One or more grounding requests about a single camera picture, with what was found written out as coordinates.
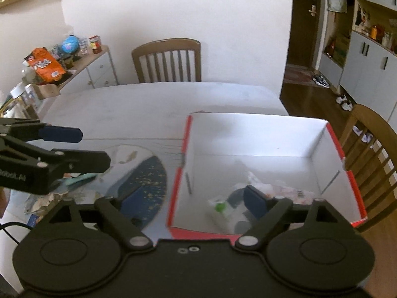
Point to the patterned floor rug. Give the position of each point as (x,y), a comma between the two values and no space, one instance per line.
(297,75)

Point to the grey wall cabinet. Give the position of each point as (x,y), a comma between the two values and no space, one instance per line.
(369,68)

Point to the orange bottle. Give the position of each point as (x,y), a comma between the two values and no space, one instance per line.
(374,32)

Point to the orange snack bag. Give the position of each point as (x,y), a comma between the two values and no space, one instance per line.
(45,65)

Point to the black and white sneakers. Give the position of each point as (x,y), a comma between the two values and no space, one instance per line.
(321,81)

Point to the white drawer sideboard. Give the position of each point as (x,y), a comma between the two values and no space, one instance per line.
(99,68)

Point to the white packet red print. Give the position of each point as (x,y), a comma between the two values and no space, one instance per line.
(294,194)

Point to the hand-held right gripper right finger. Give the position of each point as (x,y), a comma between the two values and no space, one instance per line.
(254,201)

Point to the red cardboard box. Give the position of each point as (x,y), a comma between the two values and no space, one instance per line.
(248,136)

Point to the small cardboard box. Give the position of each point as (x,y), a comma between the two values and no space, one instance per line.
(46,90)

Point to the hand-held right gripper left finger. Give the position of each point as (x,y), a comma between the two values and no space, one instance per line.
(130,208)

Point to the white crumpled plastic wrapper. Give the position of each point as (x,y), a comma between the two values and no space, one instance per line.
(223,214)

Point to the mint green wrapper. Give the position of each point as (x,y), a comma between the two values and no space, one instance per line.
(80,179)

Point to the brown cardboard carton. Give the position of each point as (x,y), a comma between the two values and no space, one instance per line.
(341,49)

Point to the dark brown door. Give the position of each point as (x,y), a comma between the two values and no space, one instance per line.
(305,37)

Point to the pale tote bag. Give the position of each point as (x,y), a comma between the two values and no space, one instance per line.
(336,3)

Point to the red canister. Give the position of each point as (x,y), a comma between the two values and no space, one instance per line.
(331,47)

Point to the brown wooden slatted chair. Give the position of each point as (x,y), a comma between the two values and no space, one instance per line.
(166,46)
(372,121)

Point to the crumpled paper wrappers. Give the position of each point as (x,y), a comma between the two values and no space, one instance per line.
(46,201)

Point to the red jar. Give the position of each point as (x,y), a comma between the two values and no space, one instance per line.
(96,45)

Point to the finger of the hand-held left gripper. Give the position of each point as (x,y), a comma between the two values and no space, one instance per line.
(90,161)
(62,134)

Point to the small blue globe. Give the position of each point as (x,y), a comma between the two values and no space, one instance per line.
(69,45)

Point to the round blue placemat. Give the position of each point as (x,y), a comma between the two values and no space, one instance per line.
(152,180)

